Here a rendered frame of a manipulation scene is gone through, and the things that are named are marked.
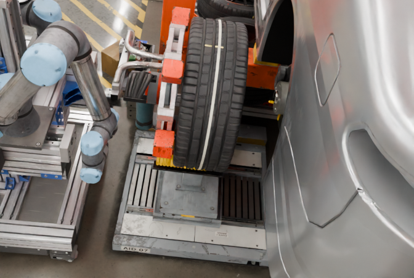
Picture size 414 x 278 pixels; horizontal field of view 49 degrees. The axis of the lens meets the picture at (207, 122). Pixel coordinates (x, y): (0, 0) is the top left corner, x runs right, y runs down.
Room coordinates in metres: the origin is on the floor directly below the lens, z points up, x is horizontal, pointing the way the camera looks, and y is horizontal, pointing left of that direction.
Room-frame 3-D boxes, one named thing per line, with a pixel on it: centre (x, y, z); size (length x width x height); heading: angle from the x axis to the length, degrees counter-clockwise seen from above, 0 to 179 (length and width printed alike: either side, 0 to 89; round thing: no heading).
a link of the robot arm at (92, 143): (1.00, 0.37, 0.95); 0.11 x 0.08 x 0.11; 176
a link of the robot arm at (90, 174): (0.98, 0.37, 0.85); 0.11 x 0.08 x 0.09; 6
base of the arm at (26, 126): (1.14, 0.72, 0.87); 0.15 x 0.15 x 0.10
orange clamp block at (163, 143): (1.16, 0.15, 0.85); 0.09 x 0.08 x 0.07; 6
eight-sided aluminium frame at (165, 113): (1.47, 0.19, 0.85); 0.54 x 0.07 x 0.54; 6
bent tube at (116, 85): (1.36, 0.30, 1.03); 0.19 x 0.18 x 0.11; 96
